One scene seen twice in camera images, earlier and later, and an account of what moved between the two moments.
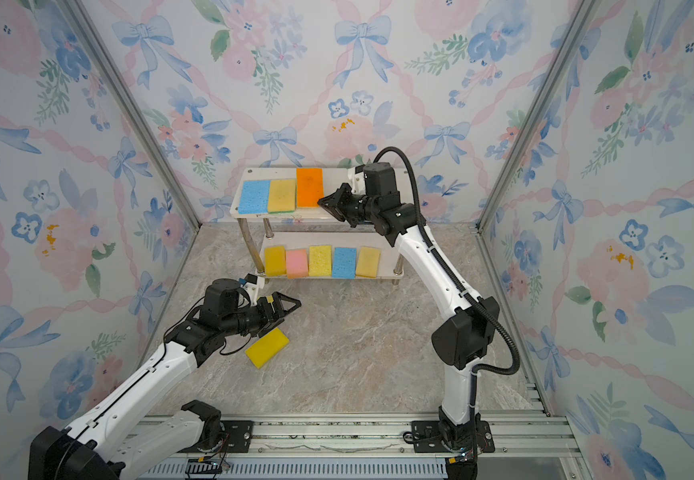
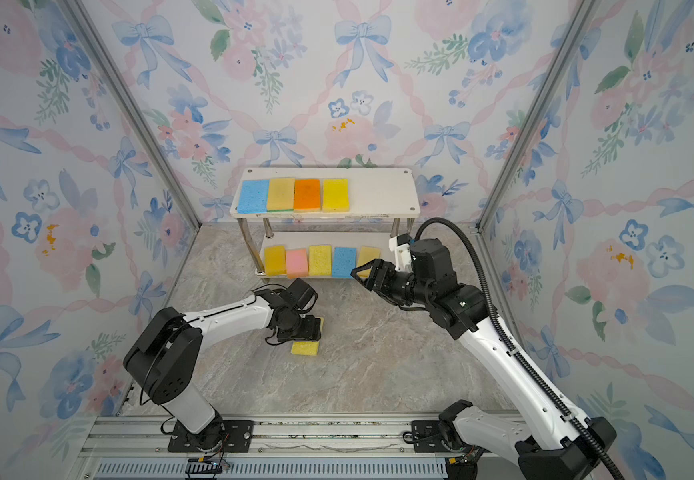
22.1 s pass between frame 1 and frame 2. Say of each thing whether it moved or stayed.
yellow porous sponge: stayed
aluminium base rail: stayed
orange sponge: moved
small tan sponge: stayed
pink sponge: stayed
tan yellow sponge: stayed
